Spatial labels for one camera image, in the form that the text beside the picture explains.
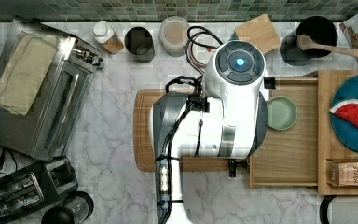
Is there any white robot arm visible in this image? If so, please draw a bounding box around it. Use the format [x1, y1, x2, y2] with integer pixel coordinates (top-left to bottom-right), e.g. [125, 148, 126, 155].
[148, 40, 267, 224]

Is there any wooden drawer cabinet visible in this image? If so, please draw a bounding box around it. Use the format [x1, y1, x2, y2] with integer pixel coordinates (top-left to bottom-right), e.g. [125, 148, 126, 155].
[309, 69, 358, 196]

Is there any wooden cutting board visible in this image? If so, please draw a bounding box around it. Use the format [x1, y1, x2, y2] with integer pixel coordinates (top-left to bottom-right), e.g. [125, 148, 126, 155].
[132, 88, 252, 174]

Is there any translucent plastic container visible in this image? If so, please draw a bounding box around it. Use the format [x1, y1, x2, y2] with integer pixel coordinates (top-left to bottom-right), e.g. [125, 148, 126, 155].
[159, 16, 189, 57]

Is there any dark metal cup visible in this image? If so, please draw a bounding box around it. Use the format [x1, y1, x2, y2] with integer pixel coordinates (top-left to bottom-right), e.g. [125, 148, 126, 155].
[124, 27, 155, 63]

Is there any green bowl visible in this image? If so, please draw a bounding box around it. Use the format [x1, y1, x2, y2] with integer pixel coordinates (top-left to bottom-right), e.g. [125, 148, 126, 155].
[267, 96, 297, 131]

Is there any bottle with white cap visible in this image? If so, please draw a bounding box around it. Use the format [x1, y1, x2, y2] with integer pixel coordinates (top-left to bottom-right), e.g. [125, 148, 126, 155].
[92, 21, 124, 54]

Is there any small wooden board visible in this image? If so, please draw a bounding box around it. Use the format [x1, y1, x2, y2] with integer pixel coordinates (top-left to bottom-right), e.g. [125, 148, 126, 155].
[234, 14, 281, 53]

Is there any black coffee grinder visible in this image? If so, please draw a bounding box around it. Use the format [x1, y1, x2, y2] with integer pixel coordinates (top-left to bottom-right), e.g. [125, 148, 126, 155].
[41, 191, 94, 224]

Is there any stainless toaster oven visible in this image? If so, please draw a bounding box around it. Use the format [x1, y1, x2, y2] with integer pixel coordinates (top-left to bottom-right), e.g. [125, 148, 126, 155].
[0, 18, 103, 161]

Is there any wooden spoon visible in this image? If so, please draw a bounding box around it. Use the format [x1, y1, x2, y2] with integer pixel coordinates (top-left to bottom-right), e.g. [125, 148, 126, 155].
[297, 35, 358, 58]

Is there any beige folded cloth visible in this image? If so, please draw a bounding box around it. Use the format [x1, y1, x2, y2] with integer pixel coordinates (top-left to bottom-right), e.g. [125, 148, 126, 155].
[0, 32, 59, 115]

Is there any black utensil holder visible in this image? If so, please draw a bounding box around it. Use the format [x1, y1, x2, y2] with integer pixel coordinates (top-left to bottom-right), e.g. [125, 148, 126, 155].
[279, 15, 339, 67]

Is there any stash tea box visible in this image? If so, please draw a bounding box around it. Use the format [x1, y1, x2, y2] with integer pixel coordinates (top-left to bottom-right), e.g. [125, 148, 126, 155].
[326, 162, 358, 187]

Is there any toy watermelon slice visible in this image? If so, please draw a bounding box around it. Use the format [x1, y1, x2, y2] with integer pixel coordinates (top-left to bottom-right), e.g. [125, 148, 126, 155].
[329, 99, 358, 128]

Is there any black slot toaster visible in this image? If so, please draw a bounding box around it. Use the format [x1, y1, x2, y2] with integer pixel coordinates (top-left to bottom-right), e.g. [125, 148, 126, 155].
[0, 156, 78, 224]

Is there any blue plate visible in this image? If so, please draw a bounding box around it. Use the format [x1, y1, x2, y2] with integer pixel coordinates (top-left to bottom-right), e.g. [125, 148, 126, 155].
[330, 75, 358, 152]

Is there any white appliance with black rim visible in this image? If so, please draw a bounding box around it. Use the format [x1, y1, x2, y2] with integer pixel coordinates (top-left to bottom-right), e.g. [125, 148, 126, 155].
[320, 195, 358, 224]

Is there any black drawer handle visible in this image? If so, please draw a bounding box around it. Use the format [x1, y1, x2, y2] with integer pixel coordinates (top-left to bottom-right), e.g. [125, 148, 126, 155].
[227, 159, 249, 178]

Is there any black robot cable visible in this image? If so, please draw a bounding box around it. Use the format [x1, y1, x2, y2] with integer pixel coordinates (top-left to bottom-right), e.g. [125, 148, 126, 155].
[184, 25, 224, 75]

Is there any black power cord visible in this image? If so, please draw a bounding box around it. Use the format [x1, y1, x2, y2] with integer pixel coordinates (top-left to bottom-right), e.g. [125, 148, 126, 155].
[0, 148, 19, 177]

